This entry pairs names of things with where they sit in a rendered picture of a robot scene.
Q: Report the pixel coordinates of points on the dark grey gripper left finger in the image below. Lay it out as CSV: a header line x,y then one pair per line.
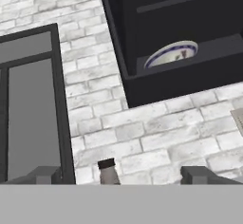
x,y
42,174

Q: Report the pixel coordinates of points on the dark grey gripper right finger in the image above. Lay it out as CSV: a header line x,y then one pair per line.
x,y
197,174

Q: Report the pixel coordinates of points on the condiment bottle with black cap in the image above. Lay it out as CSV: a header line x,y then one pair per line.
x,y
108,171

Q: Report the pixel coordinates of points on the white bowl with blue rim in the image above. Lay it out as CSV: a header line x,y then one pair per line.
x,y
172,53

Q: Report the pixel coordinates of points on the dark framed grey window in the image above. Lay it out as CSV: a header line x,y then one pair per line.
x,y
31,107

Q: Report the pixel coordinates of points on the pale grey wall plate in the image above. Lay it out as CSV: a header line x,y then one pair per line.
x,y
239,119

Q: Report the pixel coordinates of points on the black open wall cabinet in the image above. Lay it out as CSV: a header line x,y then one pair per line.
x,y
177,28

